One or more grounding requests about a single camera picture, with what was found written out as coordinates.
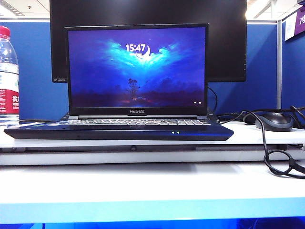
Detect black laptop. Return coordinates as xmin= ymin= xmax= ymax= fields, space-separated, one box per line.
xmin=3 ymin=23 xmax=234 ymax=141

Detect white desk riser platform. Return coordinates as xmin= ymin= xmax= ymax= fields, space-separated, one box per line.
xmin=0 ymin=119 xmax=305 ymax=167

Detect black computer monitor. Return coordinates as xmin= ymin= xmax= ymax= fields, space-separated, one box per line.
xmin=49 ymin=0 xmax=248 ymax=83

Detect blue office partition panel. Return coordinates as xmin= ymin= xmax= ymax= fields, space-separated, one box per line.
xmin=282 ymin=14 xmax=305 ymax=111
xmin=0 ymin=21 xmax=278 ymax=121

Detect black grey computer mouse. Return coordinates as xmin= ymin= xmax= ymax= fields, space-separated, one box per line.
xmin=255 ymin=112 xmax=295 ymax=132

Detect clear red-label water bottle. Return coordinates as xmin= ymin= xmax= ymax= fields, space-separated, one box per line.
xmin=0 ymin=25 xmax=20 ymax=127

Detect purple white poster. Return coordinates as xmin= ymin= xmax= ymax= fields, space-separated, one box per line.
xmin=284 ymin=9 xmax=305 ymax=42

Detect thin curved black cable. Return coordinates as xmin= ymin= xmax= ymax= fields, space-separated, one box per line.
xmin=207 ymin=86 xmax=218 ymax=117

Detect long looped black cable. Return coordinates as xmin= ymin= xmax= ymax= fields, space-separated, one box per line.
xmin=215 ymin=109 xmax=305 ymax=179

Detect silver partition post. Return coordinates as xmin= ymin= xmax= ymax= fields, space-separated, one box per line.
xmin=276 ymin=20 xmax=283 ymax=109

